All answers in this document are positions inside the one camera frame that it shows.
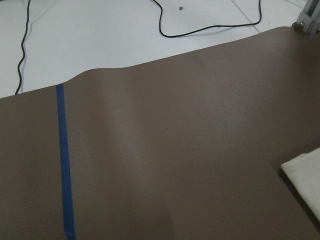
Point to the cream long-sleeve cat shirt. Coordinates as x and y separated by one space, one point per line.
304 173

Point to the black table cable long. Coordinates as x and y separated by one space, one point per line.
215 26

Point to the aluminium frame post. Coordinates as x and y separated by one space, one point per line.
309 18

